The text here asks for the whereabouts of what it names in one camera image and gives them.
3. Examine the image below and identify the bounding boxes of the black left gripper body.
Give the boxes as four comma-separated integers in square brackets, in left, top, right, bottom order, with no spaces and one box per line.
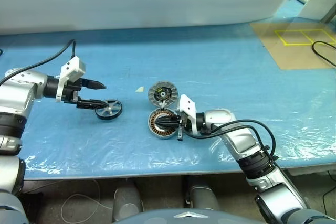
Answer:
[62,78,87,104]

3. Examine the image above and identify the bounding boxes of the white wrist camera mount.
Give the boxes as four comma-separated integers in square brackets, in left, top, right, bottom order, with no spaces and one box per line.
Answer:
[55,56,87,103]
[176,93,198,134]

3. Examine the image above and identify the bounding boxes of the grey robot torso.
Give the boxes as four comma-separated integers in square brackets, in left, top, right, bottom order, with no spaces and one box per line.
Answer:
[112,202,336,224]

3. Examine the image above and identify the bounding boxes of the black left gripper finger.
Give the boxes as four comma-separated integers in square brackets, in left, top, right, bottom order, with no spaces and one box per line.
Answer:
[77,99,109,110]
[80,78,107,90]

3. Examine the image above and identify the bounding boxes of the black cable loop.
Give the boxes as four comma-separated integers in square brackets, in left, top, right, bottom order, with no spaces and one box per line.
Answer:
[311,40,336,66]

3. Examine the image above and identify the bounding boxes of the grey ribbed motor cover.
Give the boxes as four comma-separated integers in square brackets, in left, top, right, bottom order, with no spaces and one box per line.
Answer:
[148,81,180,108]

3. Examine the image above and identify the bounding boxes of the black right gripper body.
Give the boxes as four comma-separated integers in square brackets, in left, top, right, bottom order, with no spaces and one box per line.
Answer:
[177,112,191,141]

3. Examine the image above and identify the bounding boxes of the motor stator housing copper windings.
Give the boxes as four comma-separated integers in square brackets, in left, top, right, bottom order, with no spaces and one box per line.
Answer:
[149,108,180,139]

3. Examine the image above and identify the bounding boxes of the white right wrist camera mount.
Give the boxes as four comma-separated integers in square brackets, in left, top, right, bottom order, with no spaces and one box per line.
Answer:
[176,93,198,134]

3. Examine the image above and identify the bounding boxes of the brown cardboard sheet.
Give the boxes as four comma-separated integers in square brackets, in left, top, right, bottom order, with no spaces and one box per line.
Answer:
[249,16,336,70]

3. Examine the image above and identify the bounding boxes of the blue table mat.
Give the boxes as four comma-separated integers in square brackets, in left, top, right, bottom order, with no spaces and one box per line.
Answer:
[0,0,336,182]

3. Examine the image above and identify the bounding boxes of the yellow tape squares marking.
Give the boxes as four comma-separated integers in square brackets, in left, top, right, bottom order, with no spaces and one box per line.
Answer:
[275,29,333,46]

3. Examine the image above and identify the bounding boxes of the black floor cable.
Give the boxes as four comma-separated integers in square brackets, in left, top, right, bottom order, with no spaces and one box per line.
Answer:
[322,170,336,213]

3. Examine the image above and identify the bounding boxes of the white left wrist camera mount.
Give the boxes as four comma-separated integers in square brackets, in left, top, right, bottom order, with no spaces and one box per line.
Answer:
[55,56,87,103]

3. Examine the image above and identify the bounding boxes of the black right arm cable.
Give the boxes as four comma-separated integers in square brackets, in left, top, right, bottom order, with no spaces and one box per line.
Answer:
[186,120,277,162]

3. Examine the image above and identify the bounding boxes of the grey metal post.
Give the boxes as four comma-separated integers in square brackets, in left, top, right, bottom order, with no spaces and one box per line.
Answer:
[321,5,336,24]

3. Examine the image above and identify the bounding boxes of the dark rounded grey shape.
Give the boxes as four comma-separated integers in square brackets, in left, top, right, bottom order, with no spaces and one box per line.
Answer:
[113,180,144,222]
[187,178,220,211]

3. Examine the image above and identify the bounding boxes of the thin white floor wire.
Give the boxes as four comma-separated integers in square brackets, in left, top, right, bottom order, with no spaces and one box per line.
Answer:
[60,179,102,222]

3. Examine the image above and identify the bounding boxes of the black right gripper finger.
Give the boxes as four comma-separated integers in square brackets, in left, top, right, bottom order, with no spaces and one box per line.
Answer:
[155,122,182,130]
[157,115,182,124]

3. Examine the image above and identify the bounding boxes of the black spoked motor rotor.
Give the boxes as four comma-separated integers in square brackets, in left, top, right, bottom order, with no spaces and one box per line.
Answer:
[94,99,124,121]

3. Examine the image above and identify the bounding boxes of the black box under table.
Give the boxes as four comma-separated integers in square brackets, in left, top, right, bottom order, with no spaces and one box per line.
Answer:
[18,192,44,224]

